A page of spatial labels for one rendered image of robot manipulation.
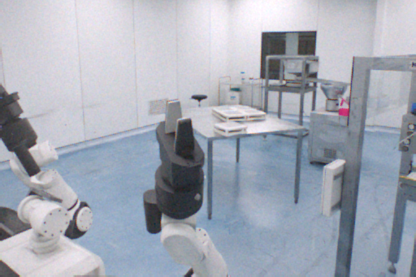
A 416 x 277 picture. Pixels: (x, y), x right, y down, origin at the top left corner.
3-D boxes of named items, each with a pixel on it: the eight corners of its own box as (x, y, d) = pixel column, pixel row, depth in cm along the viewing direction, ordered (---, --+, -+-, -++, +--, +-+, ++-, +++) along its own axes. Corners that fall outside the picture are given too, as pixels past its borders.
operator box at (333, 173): (319, 214, 178) (322, 166, 172) (334, 204, 189) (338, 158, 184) (330, 218, 173) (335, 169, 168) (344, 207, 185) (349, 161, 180)
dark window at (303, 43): (260, 79, 841) (262, 32, 818) (260, 79, 842) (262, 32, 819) (313, 82, 762) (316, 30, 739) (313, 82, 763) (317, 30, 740)
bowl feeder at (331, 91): (314, 110, 497) (317, 84, 489) (323, 107, 525) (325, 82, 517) (350, 114, 468) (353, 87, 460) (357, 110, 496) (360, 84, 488)
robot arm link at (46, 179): (37, 140, 105) (59, 170, 113) (8, 154, 103) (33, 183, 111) (37, 153, 100) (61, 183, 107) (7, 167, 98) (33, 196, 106)
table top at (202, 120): (166, 112, 458) (165, 109, 458) (240, 106, 496) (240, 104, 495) (207, 140, 321) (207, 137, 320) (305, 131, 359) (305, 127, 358)
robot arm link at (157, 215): (202, 210, 60) (201, 248, 67) (204, 167, 69) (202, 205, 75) (137, 207, 60) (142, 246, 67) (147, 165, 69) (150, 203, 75)
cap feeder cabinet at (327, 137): (305, 163, 502) (309, 112, 486) (319, 153, 546) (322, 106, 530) (351, 173, 465) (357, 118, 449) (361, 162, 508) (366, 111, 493)
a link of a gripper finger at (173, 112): (164, 103, 54) (165, 134, 58) (183, 100, 55) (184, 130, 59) (161, 98, 56) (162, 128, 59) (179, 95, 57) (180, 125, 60)
